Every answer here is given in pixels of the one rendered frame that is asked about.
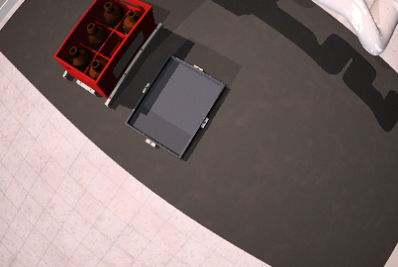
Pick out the brown bottle with blue band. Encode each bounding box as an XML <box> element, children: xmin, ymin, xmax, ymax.
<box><xmin>85</xmin><ymin>23</ymin><xmax>109</xmax><ymax>51</ymax></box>

